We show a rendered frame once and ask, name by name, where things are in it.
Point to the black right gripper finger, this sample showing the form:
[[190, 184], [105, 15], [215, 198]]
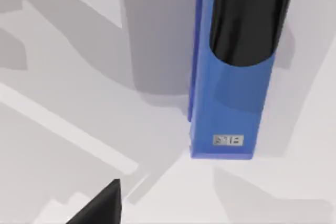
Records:
[[103, 205]]

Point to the blue and black stapler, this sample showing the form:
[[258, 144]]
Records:
[[228, 98]]

